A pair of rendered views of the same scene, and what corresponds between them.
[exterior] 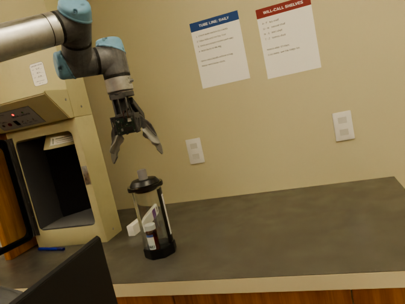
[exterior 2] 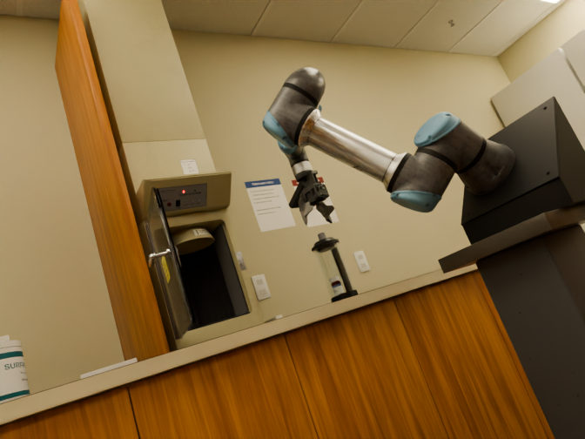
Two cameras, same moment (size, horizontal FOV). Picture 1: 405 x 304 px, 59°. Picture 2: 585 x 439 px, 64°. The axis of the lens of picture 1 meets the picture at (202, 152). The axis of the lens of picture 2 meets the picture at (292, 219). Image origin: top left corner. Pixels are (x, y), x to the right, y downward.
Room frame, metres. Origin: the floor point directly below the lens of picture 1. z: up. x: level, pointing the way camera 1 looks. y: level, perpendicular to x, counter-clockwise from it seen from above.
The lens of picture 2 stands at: (0.09, 1.63, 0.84)
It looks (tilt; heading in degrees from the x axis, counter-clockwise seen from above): 15 degrees up; 307
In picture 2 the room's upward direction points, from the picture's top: 20 degrees counter-clockwise
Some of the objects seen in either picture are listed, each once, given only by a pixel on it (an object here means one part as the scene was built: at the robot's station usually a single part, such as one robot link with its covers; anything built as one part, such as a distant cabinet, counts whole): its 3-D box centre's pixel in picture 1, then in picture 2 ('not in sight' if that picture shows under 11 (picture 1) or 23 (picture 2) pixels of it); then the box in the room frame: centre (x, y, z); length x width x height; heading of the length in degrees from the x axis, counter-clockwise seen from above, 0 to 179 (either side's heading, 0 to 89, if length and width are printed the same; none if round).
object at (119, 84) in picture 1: (120, 85); (303, 171); (1.04, 0.19, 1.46); 0.08 x 0.08 x 0.05
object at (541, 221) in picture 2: not in sight; (522, 236); (0.40, 0.28, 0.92); 0.32 x 0.32 x 0.04; 73
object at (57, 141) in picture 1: (65, 137); (189, 239); (1.41, 0.51, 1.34); 0.18 x 0.18 x 0.05
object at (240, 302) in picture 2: (75, 174); (193, 280); (1.44, 0.53, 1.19); 0.26 x 0.24 x 0.35; 71
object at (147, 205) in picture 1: (152, 216); (334, 271); (1.07, 0.19, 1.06); 0.11 x 0.11 x 0.21
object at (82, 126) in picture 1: (66, 142); (184, 247); (1.44, 0.53, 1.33); 0.32 x 0.25 x 0.77; 71
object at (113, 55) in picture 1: (111, 58); (295, 152); (1.04, 0.20, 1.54); 0.09 x 0.08 x 0.11; 117
